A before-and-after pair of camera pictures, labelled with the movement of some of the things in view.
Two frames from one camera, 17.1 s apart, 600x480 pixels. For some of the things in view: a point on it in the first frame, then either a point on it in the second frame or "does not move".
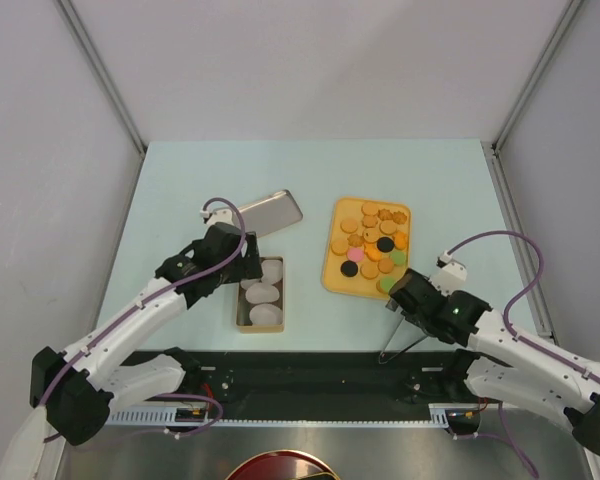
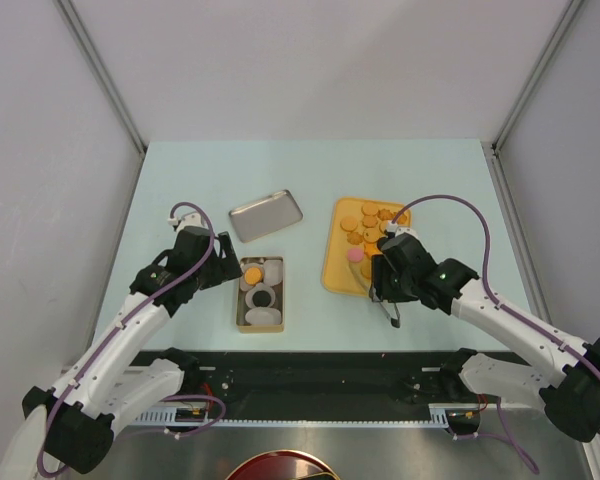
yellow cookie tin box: (260, 302) does not move
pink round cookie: (355, 254) does not move
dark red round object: (283, 465) does not move
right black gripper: (427, 281) → (380, 273)
